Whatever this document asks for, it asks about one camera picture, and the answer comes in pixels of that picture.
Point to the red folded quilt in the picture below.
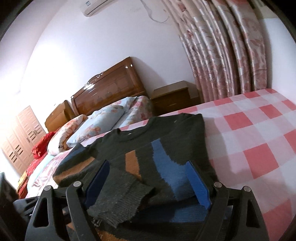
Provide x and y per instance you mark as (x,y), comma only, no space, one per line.
(42,144)

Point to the wooden nightstand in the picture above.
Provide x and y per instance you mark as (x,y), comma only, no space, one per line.
(175,99)

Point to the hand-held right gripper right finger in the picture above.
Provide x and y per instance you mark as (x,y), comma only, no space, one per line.
(199,185)

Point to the pink floral curtain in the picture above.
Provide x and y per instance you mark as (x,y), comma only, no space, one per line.
(222,46)

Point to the light blue floral quilt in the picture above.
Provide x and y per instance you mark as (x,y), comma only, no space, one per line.
(101,122)

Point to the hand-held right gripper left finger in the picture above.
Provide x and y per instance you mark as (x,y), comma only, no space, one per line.
(98,183)

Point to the dark wooden headboard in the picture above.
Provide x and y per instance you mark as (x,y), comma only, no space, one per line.
(108,90)

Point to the pink checked bed sheet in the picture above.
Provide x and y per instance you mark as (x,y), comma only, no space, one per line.
(249,143)

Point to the white air conditioner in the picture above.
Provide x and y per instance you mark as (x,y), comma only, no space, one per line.
(96,5)

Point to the far bed with red cover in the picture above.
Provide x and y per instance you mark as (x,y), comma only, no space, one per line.
(26,176)

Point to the orange floral quilt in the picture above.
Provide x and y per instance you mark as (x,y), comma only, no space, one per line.
(67,134)

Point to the light wooden headboard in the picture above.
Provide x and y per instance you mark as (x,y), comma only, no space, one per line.
(59,117)

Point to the dark green patchwork sweater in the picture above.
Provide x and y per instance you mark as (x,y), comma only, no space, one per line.
(143,148)

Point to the light wooden wardrobe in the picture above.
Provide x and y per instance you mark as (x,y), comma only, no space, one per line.
(22,139)

